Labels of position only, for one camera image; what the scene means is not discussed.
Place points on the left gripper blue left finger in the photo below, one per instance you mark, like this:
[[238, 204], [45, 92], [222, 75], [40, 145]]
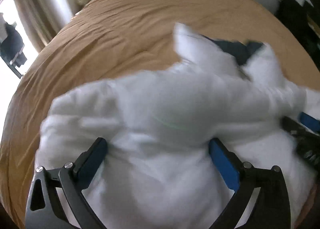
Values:
[[44, 208]]

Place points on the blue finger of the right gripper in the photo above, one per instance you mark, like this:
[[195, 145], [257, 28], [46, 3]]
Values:
[[310, 122]]

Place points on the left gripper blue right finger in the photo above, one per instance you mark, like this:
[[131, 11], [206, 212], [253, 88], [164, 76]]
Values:
[[272, 207]]

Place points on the white quilted puffer jacket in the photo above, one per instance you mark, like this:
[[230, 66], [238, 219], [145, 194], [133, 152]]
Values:
[[158, 173]]

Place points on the dark hanging clothes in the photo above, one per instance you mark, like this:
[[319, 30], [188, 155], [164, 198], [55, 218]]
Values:
[[12, 44]]

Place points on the black backpack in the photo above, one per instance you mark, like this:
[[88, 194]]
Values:
[[291, 14]]

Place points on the tan bed comforter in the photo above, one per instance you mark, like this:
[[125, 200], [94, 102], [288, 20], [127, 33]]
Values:
[[112, 38]]

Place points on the beige curtain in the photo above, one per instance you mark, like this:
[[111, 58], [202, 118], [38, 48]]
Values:
[[43, 19]]

